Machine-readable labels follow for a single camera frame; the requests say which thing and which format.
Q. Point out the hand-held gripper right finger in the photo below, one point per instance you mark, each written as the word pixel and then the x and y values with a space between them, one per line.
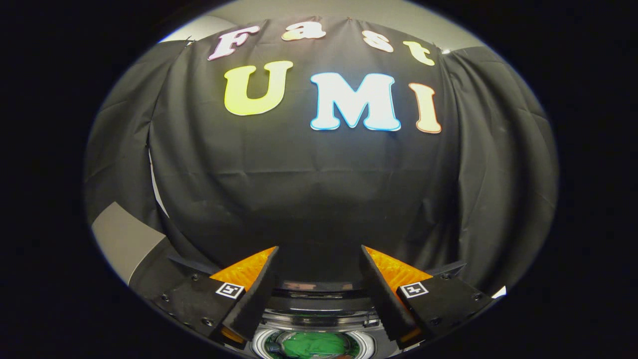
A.
pixel 384 296

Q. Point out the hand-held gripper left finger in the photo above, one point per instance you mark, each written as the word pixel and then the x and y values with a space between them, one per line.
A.
pixel 254 296

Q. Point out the dark grey washing machine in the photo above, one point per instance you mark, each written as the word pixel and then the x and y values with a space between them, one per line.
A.
pixel 319 319

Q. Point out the green polo shirt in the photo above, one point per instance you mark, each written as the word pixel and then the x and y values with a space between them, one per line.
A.
pixel 314 345

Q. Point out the black backdrop cloth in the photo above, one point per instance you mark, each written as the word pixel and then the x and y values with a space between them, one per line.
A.
pixel 319 189

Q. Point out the grey cabinet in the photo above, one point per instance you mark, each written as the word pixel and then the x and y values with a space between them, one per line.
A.
pixel 122 239

